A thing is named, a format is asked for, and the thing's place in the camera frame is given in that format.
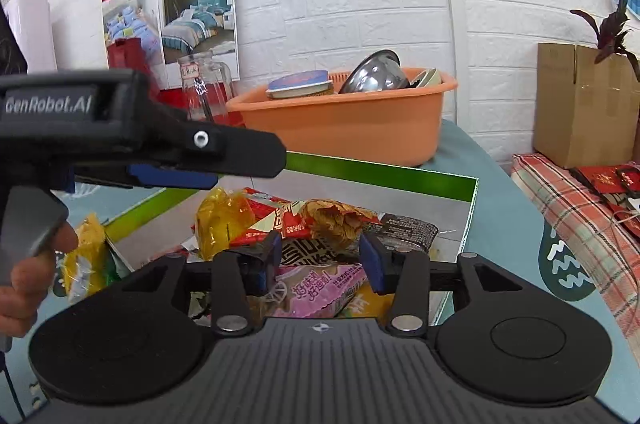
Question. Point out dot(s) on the dark snack packet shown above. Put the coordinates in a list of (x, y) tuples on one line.
[(410, 231)]

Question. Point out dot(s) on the glass pitcher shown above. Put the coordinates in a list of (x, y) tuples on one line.
[(205, 88)]

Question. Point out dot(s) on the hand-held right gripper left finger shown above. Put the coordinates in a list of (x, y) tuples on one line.
[(272, 261)]

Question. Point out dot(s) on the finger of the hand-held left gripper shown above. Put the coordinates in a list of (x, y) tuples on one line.
[(235, 151), (170, 178)]

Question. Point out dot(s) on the person's left hand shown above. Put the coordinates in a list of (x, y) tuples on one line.
[(22, 304)]

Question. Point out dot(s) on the yellow cake packet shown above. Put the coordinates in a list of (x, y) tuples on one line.
[(222, 219)]

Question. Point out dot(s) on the red envelope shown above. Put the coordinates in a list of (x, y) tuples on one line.
[(605, 181)]

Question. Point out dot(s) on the steel bowl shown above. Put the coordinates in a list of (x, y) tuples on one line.
[(375, 71)]

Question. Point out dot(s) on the orange plastic basin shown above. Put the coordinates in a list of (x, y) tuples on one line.
[(340, 128)]

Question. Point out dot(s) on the red nut packet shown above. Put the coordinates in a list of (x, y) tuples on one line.
[(260, 214)]

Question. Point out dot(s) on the green cardboard box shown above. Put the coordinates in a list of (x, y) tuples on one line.
[(430, 189)]

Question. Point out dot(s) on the beige bowl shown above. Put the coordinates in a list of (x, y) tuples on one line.
[(427, 78)]

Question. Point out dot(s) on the dark red plant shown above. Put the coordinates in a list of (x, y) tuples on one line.
[(610, 28)]

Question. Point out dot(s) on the plaid cloth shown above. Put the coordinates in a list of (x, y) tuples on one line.
[(575, 214)]

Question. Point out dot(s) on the teal printed tablecloth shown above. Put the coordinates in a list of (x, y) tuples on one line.
[(500, 224)]

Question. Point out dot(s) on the white paper roll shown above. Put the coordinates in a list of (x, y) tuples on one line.
[(32, 33)]

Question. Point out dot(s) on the large yellow snack packet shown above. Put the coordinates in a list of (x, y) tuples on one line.
[(85, 254)]

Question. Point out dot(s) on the red thermos jug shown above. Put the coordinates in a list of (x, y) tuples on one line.
[(127, 58)]

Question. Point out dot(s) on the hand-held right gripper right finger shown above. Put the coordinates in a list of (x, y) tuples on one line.
[(372, 266)]

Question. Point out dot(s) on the tall cardboard box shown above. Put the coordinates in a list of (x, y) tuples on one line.
[(585, 103)]

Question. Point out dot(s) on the red fried snack packet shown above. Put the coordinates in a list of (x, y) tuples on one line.
[(325, 219)]

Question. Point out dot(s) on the pink-edged clear seed packet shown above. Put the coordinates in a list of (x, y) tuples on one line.
[(315, 289)]

